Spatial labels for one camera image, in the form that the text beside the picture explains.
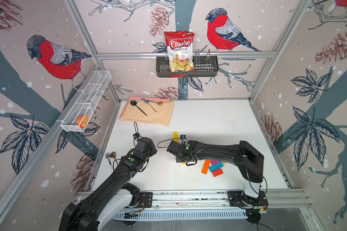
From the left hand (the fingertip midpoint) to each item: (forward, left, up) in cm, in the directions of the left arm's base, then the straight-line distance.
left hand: (154, 143), depth 83 cm
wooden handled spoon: (+42, +2, -10) cm, 43 cm away
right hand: (-5, -15, -7) cm, 18 cm away
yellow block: (+10, -13, -10) cm, 19 cm away
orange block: (-10, -31, -11) cm, 34 cm away
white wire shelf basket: (+9, +38, +20) cm, 44 cm away
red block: (-13, -37, -11) cm, 41 cm away
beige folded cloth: (+28, -2, -11) cm, 30 cm away
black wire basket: (+46, -31, +23) cm, 60 cm away
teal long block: (-10, -37, -11) cm, 40 cm away
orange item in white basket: (-1, +30, +23) cm, 38 cm away
